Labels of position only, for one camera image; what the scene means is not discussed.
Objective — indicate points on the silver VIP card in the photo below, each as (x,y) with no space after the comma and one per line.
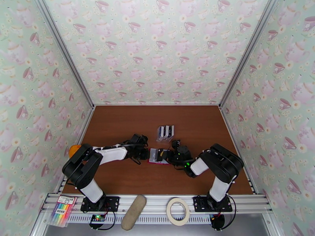
(153,155)

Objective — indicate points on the red leather card holder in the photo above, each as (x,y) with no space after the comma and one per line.
(153,162)

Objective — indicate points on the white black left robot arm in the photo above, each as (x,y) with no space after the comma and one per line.
(91,191)

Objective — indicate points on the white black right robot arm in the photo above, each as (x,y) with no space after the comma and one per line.
(219,188)

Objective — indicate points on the clear acrylic card stand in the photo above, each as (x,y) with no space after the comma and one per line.
(163,140)

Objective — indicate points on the white card stack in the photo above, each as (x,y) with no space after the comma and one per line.
(161,131)

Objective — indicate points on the grey striped card stack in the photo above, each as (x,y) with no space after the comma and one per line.
(166,131)

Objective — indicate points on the black card stack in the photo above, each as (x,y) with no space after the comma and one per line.
(171,130)

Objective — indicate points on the white masking tape roll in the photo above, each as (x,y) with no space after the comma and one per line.
(170,215)

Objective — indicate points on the beige oblong eraser pad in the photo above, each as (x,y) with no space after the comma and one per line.
(133,213)

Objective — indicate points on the orange lidded cup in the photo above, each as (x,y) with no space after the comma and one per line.
(73,151)

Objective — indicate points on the small circuit board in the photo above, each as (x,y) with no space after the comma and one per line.
(97,218)

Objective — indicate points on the colour marker pen pack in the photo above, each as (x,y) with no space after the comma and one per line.
(62,211)

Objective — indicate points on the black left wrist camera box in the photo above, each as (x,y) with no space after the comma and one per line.
(139,139)

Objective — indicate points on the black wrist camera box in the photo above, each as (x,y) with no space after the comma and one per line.
(139,139)
(176,144)

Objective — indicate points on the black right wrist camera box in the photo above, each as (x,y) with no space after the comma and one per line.
(176,144)

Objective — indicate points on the aluminium front rail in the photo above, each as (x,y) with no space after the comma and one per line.
(157,202)

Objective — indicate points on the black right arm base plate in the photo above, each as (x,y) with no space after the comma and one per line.
(200,203)

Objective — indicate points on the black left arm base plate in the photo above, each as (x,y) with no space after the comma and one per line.
(112,203)

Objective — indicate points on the aluminium side rail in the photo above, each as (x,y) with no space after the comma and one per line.
(240,144)

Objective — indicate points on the aluminium frame post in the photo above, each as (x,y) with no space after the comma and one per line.
(248,51)
(64,51)

